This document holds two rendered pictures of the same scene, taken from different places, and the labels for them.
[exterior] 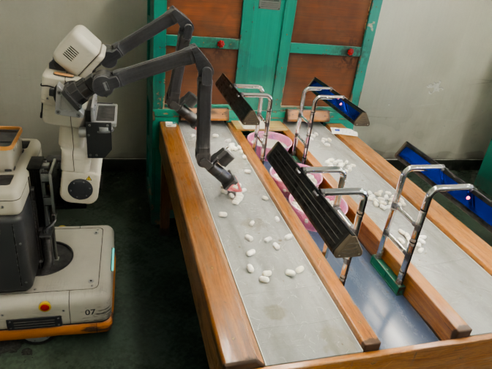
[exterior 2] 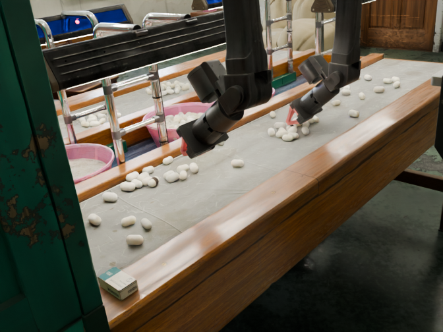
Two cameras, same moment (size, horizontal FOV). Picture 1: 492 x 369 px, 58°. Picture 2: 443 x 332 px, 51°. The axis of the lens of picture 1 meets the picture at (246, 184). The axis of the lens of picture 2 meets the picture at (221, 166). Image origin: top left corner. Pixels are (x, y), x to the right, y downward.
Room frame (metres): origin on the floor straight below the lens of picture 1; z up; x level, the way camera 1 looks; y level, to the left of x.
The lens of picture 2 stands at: (2.59, 1.12, 1.25)
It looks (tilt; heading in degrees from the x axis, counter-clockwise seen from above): 25 degrees down; 243
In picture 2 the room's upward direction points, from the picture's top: 5 degrees counter-clockwise
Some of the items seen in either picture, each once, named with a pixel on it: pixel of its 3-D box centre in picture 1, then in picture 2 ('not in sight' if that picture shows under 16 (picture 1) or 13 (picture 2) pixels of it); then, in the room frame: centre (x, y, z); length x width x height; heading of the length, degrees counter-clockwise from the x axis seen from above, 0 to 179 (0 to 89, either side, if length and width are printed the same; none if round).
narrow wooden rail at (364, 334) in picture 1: (274, 201); (254, 124); (1.82, -0.14, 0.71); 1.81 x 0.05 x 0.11; 18
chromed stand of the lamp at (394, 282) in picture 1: (419, 228); (264, 33); (1.42, -0.65, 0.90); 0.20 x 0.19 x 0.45; 18
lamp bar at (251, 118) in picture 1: (235, 96); (164, 40); (2.19, 0.11, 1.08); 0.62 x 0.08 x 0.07; 18
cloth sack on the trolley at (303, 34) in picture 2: not in sight; (305, 42); (-0.19, -2.40, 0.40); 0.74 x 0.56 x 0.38; 17
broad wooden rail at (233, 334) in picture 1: (191, 212); (360, 160); (1.69, 0.23, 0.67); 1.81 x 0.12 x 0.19; 18
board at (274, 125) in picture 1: (259, 125); not in sight; (2.65, -0.04, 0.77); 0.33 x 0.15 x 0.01; 108
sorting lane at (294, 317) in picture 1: (238, 199); (298, 128); (1.76, 0.03, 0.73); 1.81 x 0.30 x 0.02; 18
